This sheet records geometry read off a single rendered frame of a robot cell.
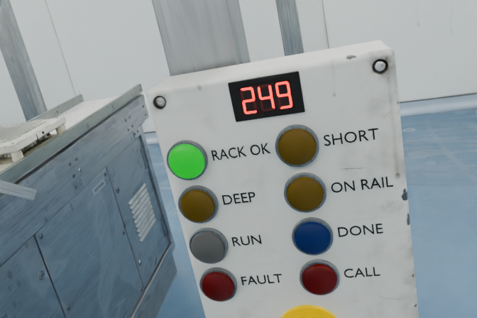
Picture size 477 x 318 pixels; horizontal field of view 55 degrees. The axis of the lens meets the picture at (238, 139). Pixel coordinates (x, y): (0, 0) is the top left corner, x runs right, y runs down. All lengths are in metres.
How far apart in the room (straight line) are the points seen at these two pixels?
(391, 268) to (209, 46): 0.22
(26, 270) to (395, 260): 1.07
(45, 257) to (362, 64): 1.17
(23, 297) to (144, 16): 3.08
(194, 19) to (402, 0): 3.34
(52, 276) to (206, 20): 1.12
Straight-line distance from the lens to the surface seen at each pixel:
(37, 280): 1.35
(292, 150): 0.31
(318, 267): 0.36
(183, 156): 0.33
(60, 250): 1.43
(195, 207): 0.34
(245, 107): 0.31
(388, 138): 0.32
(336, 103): 0.31
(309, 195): 0.33
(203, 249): 0.36
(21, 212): 1.22
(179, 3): 0.37
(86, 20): 4.34
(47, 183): 1.31
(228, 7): 0.37
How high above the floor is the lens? 1.18
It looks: 18 degrees down
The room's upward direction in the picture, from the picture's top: 12 degrees counter-clockwise
